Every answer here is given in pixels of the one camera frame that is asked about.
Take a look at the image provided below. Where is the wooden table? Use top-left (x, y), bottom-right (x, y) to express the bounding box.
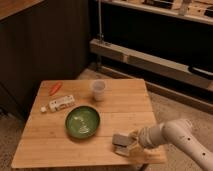
top-left (12, 79), bottom-right (166, 169)

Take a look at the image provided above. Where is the black object on shelf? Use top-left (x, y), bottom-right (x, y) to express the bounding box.
top-left (188, 66), bottom-right (213, 80)

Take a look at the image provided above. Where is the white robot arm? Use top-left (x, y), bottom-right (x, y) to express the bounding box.
top-left (112, 119), bottom-right (213, 171)

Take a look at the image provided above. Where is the metal shelf rack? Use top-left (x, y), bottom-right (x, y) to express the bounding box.
top-left (89, 0), bottom-right (213, 114)

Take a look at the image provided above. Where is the dark wooden cabinet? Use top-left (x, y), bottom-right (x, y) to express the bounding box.
top-left (0, 0), bottom-right (90, 119)

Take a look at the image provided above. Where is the green bowl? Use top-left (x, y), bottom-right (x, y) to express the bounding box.
top-left (65, 106), bottom-right (100, 139)

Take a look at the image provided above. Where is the white glue bottle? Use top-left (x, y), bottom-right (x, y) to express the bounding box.
top-left (40, 95), bottom-right (75, 113)

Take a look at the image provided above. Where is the translucent plastic cup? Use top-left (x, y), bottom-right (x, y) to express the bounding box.
top-left (90, 80), bottom-right (106, 101)

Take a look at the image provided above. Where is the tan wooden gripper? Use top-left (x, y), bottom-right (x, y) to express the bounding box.
top-left (114, 129), bottom-right (145, 158)

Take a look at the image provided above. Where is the orange carrot toy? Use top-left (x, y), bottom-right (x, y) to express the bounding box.
top-left (49, 82), bottom-right (62, 96)

